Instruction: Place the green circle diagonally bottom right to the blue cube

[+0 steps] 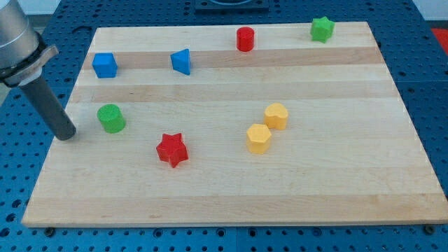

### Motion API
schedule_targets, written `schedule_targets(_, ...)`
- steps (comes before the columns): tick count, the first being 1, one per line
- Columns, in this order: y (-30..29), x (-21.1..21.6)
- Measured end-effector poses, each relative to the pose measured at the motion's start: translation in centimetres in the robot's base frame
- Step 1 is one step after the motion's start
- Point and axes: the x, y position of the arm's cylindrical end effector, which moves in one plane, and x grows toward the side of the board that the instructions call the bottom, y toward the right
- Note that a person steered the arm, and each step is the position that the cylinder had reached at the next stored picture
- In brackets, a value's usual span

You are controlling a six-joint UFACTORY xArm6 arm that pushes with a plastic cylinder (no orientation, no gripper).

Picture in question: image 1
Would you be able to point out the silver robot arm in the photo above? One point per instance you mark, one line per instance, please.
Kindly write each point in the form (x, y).
(23, 50)

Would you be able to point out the blue cube block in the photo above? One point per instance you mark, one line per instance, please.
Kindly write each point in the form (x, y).
(104, 65)

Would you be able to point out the yellow hexagon block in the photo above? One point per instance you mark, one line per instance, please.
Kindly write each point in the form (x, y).
(258, 138)

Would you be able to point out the yellow heart block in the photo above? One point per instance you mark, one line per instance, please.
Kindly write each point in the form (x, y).
(276, 116)

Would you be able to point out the red star block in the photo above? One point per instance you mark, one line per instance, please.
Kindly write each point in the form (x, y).
(172, 149)

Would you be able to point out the wooden board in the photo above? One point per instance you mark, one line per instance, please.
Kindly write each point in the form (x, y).
(349, 155)

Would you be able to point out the blue triangle block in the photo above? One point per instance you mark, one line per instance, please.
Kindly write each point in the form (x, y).
(180, 61)

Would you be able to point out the red cylinder block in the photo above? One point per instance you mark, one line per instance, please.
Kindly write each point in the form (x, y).
(245, 39)

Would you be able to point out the green cylinder block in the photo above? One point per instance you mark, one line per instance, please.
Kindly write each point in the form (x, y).
(111, 118)

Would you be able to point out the green star block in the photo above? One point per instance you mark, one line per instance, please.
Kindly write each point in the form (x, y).
(322, 29)

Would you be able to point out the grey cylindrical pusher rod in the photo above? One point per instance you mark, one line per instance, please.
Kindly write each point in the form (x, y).
(49, 108)

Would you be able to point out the red object at right edge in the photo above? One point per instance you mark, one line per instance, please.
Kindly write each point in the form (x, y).
(441, 35)

